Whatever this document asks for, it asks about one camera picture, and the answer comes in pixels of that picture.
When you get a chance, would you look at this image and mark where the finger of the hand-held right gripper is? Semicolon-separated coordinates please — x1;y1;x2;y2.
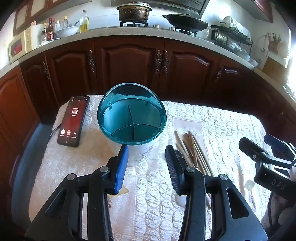
239;137;292;169
264;134;296;161

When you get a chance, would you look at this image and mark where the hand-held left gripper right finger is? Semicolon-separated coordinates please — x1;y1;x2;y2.
165;146;269;241

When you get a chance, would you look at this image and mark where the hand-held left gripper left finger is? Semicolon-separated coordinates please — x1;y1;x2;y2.
24;144;129;241

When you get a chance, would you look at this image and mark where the pile of chopsticks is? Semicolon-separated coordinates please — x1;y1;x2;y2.
174;130;214;210

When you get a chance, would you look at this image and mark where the white utensil holder teal rim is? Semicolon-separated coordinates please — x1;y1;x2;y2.
97;82;167;167

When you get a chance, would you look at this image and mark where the small white plastic spoon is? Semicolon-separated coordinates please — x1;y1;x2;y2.
245;179;256;209

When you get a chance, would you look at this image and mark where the pale paper sheet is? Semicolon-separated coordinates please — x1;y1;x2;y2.
172;116;204;139

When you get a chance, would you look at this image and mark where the white quilted tablecloth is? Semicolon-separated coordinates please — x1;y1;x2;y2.
29;94;274;241

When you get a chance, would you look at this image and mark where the black smartphone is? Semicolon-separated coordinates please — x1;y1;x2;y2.
57;96;90;147

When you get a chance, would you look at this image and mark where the dark wooden cabinet door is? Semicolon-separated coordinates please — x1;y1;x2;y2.
0;67;41;151
162;39;223;102
217;58;258;112
20;53;61;121
45;39;97;103

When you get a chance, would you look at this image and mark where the wooden cutting board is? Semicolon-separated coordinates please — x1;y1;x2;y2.
262;57;290;77

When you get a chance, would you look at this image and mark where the grey stone kitchen countertop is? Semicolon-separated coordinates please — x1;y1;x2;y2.
0;25;296;102

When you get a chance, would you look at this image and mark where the gas stove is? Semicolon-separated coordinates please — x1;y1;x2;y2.
119;20;208;37

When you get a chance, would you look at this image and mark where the black wok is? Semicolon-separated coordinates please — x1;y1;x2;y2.
162;13;210;32

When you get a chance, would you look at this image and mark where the large white bowl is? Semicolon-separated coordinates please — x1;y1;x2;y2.
55;25;80;38

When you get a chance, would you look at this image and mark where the yellow cooking oil bottle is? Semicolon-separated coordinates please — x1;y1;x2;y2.
80;10;89;32

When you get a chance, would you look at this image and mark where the dark sauce bottle red label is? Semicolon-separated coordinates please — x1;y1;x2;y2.
47;18;55;41

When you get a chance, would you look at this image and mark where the burnt metal cooking pot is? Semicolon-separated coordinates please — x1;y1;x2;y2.
116;2;153;23

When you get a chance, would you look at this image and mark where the range hood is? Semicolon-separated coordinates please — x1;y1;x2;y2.
111;0;211;16

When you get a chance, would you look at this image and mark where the cream microwave oven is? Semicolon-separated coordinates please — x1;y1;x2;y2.
8;30;35;63

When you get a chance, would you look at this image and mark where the wall utensil basket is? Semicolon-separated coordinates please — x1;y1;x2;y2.
267;32;282;55

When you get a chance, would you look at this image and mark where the black wire dish rack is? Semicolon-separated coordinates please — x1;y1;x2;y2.
210;25;253;51

